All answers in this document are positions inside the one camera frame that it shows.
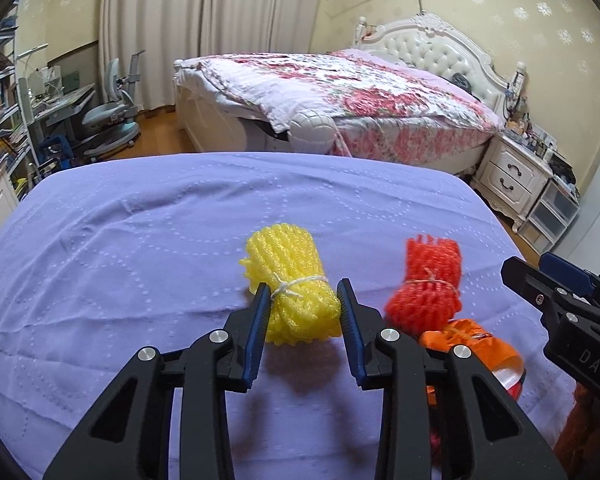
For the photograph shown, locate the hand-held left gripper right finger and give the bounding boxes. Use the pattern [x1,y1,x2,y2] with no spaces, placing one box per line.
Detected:
[336,280,569,480]

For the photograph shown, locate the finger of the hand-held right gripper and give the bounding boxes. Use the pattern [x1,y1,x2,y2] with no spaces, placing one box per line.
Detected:
[500,256,568,313]
[538,252,600,297]

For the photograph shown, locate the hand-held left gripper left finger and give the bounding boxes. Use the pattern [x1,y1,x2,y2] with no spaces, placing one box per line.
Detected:
[42,282,273,480]

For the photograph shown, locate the yellow foam net bundle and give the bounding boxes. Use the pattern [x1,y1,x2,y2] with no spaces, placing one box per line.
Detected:
[239,225,344,349]

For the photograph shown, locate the person's right forearm orange sleeve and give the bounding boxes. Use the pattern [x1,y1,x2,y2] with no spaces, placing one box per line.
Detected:
[554,385,600,480]

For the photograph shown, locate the plastic drawer unit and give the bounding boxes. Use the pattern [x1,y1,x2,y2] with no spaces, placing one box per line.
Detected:
[519,179,581,254]

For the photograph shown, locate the orange plastic wrapper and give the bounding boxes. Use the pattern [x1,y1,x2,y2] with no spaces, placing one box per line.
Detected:
[419,317,526,402]

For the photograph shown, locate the red foam net bundle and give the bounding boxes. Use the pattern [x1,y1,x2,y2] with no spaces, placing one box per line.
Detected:
[383,234,464,334]

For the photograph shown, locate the black bag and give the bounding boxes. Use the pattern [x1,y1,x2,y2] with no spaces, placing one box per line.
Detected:
[550,152,579,192]

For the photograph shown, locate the white nightstand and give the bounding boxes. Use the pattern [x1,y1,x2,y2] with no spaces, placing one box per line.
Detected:
[472,135,554,234]

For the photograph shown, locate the group of small bottles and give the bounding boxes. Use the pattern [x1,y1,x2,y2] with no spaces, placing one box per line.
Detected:
[504,60,557,157]

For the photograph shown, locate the purple tablecloth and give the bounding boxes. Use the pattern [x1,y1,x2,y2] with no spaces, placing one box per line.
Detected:
[0,152,582,480]

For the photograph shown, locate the white volleyball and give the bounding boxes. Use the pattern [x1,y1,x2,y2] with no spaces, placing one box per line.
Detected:
[287,111,339,155]

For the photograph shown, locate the white bed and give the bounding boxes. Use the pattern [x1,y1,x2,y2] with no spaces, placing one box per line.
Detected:
[172,12,512,177]

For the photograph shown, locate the floral blanket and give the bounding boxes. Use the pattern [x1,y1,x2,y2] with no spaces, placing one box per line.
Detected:
[196,49,502,157]

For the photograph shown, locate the grey desk chair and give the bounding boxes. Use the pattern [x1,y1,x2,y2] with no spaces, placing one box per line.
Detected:
[74,50,147,162]

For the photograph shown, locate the grey study desk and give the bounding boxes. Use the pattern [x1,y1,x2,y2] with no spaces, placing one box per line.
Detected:
[27,84,97,182]

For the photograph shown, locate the beige curtains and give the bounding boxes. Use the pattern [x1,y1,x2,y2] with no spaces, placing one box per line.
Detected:
[97,0,327,112]

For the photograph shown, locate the bookshelf with books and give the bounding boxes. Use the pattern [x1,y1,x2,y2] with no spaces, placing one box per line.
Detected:
[0,5,37,197]

